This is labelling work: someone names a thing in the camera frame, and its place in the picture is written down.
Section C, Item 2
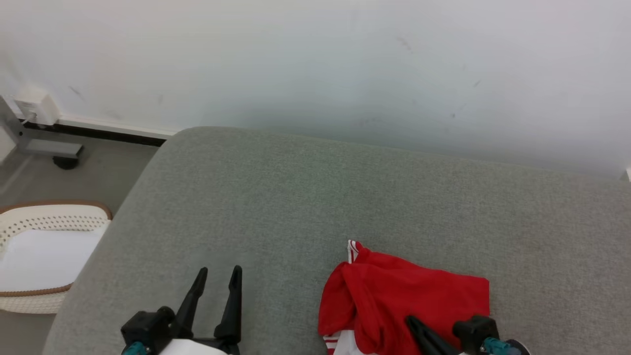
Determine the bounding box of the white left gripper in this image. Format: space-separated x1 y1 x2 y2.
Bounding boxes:
158 265 243 355

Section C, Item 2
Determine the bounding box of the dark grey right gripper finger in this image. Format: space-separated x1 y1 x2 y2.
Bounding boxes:
405 316 461 355

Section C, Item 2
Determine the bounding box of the red basketball jersey number 23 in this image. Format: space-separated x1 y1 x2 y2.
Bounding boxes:
318 240 491 355

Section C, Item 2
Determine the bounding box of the grey fabric sofa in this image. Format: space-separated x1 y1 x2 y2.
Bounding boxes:
42 126 631 355

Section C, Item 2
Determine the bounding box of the white perforated laundry basket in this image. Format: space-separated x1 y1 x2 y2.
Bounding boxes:
0 200 113 315

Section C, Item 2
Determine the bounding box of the white baseboard strip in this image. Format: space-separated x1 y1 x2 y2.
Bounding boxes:
22 116 178 140

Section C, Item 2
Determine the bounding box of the grey metal stand leg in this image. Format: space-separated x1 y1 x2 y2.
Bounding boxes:
0 96 83 171

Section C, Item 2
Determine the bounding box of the white wall power adapter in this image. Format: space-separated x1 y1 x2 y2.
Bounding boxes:
13 86 61 126

